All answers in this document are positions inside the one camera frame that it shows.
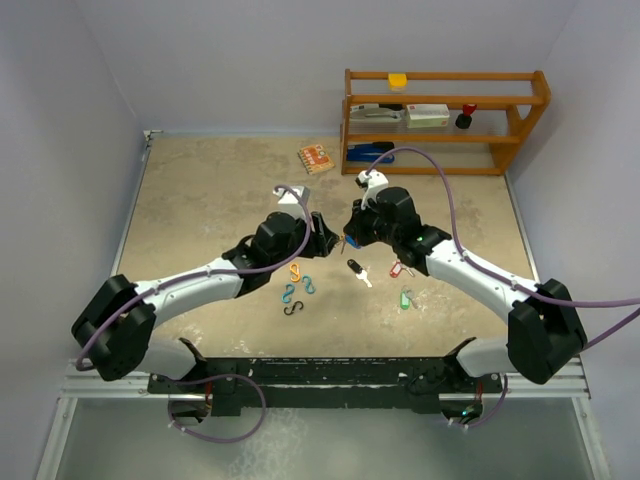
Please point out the wooden shelf rack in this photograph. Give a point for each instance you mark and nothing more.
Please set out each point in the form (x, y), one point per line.
(486, 115)

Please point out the teal S carabiner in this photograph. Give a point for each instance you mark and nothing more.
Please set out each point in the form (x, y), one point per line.
(288, 293)

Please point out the red black stamp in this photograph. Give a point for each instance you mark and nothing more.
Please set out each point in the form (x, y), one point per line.
(464, 119)

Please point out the white stapler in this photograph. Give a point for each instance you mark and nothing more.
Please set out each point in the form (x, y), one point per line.
(376, 113)

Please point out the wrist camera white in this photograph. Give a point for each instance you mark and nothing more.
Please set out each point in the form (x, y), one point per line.
(371, 182)
(292, 200)

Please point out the silver key with red tag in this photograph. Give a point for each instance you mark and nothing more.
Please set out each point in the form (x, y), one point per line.
(398, 268)

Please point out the silver key with dark-blue tag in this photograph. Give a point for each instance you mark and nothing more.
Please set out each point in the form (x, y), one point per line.
(351, 241)

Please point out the black base frame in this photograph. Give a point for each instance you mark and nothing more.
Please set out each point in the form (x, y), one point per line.
(224, 386)

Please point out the silver key with green tag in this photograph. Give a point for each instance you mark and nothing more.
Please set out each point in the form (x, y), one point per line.
(407, 299)

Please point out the silver key with black tag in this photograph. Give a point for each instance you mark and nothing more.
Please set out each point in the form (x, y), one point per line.
(359, 271)

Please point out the black S carabiner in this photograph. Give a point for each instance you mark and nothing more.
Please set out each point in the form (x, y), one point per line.
(293, 308)

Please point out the orange spiral notebook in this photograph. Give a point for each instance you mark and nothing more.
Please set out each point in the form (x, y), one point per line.
(315, 159)

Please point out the light-blue S carabiner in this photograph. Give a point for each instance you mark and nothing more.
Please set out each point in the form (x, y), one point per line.
(308, 285)

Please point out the yellow box on shelf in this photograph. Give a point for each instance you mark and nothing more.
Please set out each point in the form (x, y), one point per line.
(397, 82)

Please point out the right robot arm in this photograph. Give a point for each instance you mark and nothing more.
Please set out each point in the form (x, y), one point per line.
(543, 333)

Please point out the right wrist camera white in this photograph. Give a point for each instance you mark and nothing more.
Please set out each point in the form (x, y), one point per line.
(371, 182)

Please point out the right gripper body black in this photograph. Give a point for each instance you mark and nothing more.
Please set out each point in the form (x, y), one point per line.
(376, 228)

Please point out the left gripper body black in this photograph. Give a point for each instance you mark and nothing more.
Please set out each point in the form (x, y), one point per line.
(296, 246)

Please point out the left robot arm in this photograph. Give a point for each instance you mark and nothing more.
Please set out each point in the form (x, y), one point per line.
(115, 329)

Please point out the white red box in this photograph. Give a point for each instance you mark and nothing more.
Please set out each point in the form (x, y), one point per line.
(427, 115)

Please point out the blue black stapler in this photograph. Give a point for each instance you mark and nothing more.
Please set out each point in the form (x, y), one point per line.
(368, 152)

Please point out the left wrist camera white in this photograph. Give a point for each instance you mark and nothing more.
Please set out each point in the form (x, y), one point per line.
(292, 200)

